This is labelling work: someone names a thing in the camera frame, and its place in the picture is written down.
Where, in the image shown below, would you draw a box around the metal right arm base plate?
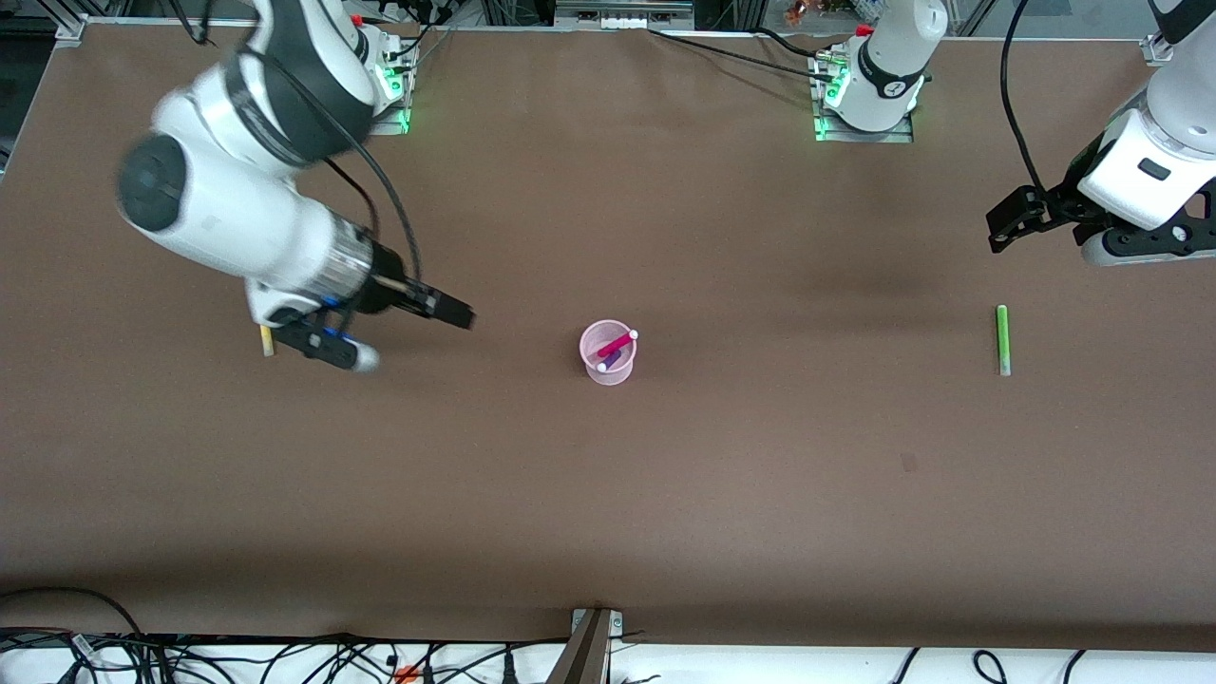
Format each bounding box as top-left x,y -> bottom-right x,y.
366,95 -> 412,137

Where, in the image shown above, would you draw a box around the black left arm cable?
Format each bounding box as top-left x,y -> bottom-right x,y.
999,0 -> 1057,196

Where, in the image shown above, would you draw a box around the black floor cable loop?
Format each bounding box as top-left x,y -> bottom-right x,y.
0,586 -> 145,639

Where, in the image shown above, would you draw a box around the pink translucent pen holder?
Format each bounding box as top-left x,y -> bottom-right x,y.
579,320 -> 637,387

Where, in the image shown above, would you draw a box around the black cables across table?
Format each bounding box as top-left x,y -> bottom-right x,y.
646,26 -> 848,85

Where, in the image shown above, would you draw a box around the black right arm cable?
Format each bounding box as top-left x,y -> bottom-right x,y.
169,0 -> 425,288

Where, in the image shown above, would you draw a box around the metal table edge bracket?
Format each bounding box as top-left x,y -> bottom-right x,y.
546,608 -> 625,684

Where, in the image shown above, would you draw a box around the grey metal rack device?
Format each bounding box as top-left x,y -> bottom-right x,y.
555,0 -> 696,31

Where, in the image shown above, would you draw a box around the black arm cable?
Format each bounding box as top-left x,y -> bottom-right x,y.
169,0 -> 425,288
999,0 -> 1057,196

